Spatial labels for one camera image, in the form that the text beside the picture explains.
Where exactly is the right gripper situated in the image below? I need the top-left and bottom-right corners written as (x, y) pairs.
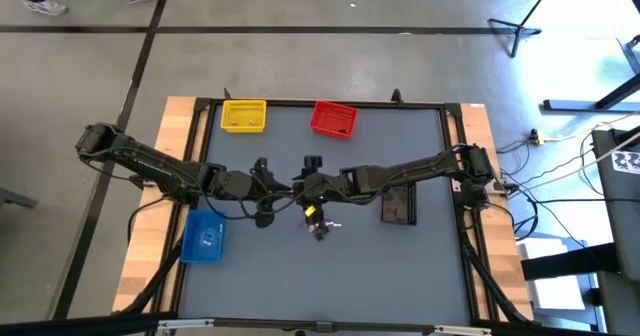
top-left (293, 172), bottom-right (342, 228)

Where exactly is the black plastic basket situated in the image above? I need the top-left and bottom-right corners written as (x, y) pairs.
top-left (380, 183), bottom-right (418, 226)

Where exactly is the yellow plastic basket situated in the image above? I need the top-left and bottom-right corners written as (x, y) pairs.
top-left (220, 99), bottom-right (268, 134)

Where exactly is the red plastic basket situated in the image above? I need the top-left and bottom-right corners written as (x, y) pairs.
top-left (309, 100), bottom-right (360, 140)

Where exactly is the blue plastic basket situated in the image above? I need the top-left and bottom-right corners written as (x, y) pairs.
top-left (179, 209), bottom-right (227, 265)

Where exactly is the wooden table side board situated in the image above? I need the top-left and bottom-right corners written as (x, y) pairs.
top-left (112, 95), bottom-right (201, 313)
top-left (458, 103), bottom-right (534, 322)

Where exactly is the black desk foot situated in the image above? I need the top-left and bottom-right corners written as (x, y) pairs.
top-left (519, 242), bottom-right (621, 282)

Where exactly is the white box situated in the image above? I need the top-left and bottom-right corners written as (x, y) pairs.
top-left (516, 235), bottom-right (589, 312)

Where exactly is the grey furniture foot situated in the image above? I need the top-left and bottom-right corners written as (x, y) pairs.
top-left (0, 185), bottom-right (40, 210)

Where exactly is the black tripod stand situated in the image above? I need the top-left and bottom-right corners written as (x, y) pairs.
top-left (487, 0), bottom-right (561, 59)

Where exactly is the black stand base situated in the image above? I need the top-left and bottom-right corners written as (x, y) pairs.
top-left (542, 73), bottom-right (640, 113)

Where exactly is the grey desk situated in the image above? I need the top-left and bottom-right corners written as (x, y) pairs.
top-left (591, 125), bottom-right (640, 336)

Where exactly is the white number tag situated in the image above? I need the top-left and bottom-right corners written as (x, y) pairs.
top-left (610, 148), bottom-right (640, 176)

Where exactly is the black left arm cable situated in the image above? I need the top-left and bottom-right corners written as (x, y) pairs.
top-left (79, 145), bottom-right (296, 222)

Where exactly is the black table frame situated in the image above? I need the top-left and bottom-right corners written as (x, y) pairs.
top-left (149, 88), bottom-right (501, 330)

